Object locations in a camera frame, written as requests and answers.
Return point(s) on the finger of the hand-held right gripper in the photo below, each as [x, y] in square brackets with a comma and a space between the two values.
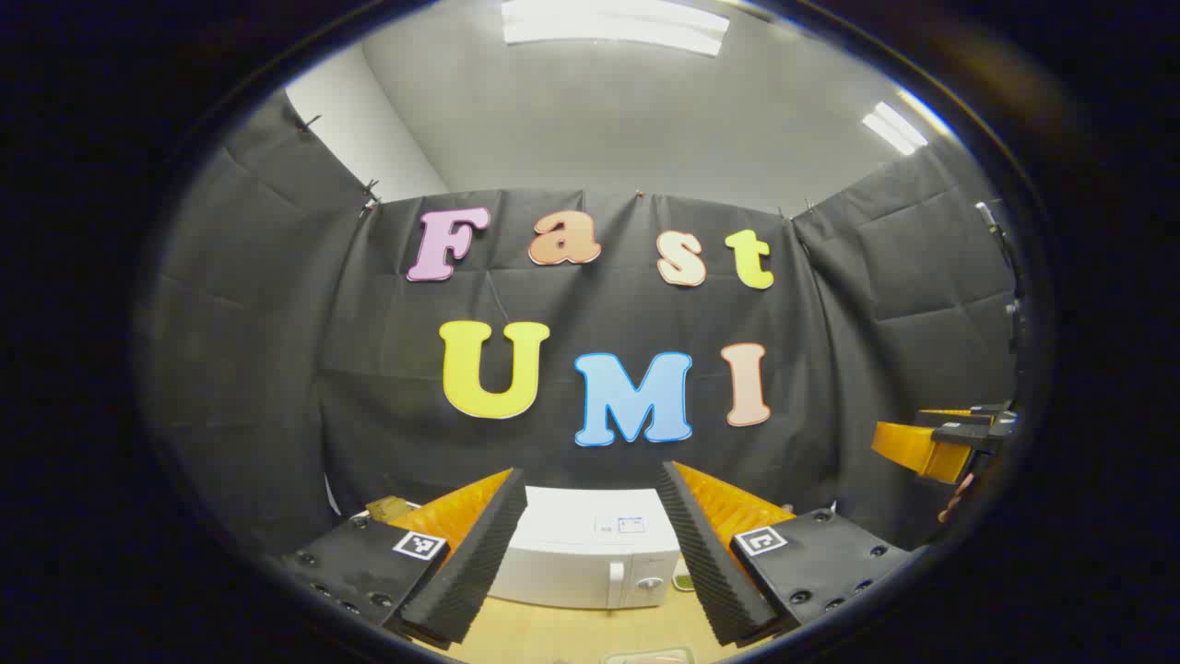
[913, 447]
[963, 419]

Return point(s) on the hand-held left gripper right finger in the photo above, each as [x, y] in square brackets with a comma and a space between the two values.
[714, 581]

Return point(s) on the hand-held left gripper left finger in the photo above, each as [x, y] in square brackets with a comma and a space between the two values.
[461, 581]

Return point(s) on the white microwave oven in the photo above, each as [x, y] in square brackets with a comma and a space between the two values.
[572, 553]

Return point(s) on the white square dotted plate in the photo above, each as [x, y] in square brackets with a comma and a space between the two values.
[645, 657]

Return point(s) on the brown toast slice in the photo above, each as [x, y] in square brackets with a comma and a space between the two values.
[387, 508]

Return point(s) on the black stand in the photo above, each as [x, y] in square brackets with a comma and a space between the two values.
[1005, 277]

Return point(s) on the black backdrop cloth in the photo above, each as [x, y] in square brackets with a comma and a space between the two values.
[369, 369]

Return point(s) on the long ceiling light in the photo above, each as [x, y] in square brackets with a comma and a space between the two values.
[613, 23]

